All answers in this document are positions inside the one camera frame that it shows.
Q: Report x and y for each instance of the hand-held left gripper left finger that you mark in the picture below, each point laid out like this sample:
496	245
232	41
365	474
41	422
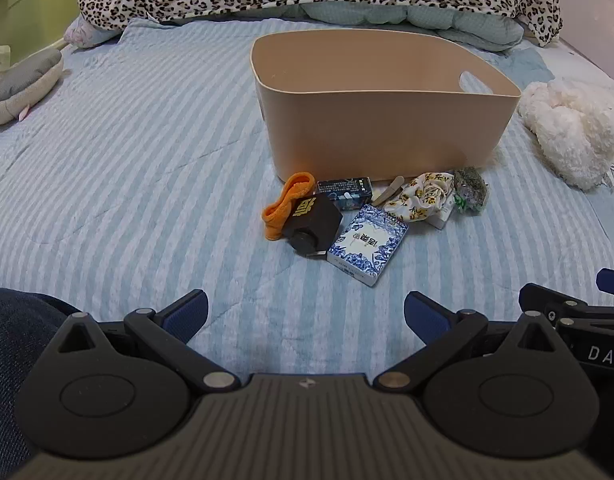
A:
189	312

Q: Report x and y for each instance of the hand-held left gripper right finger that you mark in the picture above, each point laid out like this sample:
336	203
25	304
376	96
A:
424	312

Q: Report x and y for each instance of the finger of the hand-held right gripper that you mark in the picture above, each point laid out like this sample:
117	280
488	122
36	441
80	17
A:
542	297
613	280

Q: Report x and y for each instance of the blue white patterned box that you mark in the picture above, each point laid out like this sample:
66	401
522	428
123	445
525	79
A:
367	242

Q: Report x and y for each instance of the small white box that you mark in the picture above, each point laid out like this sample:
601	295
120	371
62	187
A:
441	219

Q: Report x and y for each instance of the floral yellow scrunchie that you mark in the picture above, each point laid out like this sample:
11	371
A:
422	195

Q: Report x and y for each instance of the small beige nail file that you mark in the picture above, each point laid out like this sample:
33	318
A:
389	190

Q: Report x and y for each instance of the orange cloth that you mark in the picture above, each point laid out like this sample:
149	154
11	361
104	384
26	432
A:
282	207

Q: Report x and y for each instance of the dark blue small box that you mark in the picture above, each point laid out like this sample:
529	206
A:
344	191

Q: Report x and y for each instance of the black box with knob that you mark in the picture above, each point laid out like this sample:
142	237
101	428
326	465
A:
312	220

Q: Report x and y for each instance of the blue striped bed cover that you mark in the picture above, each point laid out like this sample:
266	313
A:
137	170

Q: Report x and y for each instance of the white fluffy plush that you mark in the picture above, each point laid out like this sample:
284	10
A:
572	130

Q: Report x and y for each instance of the person's leg in jeans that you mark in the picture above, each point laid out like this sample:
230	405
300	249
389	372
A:
17	350

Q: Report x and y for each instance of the beige plastic storage basket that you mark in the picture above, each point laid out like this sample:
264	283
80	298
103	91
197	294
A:
367	120

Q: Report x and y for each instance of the grey white plush toy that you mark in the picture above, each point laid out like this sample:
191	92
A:
22	82

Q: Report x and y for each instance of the light teal quilt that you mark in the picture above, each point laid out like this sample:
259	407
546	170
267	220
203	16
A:
412	17

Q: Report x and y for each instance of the pink floral pillow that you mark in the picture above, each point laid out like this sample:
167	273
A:
89	34

